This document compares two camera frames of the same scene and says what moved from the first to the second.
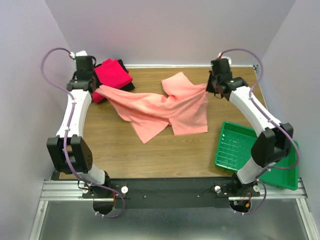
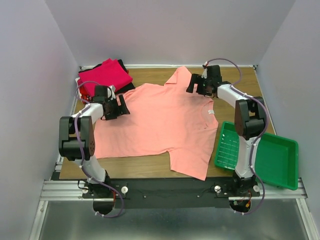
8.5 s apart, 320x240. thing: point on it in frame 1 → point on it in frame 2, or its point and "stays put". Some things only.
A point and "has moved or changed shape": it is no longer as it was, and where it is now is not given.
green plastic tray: (233, 149) stays put
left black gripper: (97, 85) → (120, 109)
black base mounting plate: (173, 193) stays put
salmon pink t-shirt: (184, 105) has moved or changed shape
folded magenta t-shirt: (110, 72) stays put
